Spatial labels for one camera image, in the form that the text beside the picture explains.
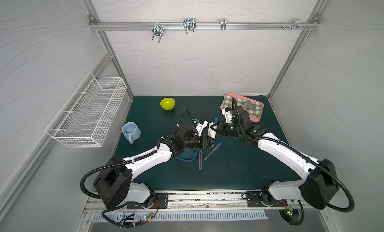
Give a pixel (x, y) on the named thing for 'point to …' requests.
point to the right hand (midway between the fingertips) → (211, 126)
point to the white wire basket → (87, 118)
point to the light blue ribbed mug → (131, 131)
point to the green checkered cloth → (256, 112)
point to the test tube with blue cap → (212, 151)
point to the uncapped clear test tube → (200, 158)
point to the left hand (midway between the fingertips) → (216, 143)
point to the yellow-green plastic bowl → (167, 103)
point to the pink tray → (252, 119)
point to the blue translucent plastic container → (188, 155)
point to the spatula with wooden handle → (249, 104)
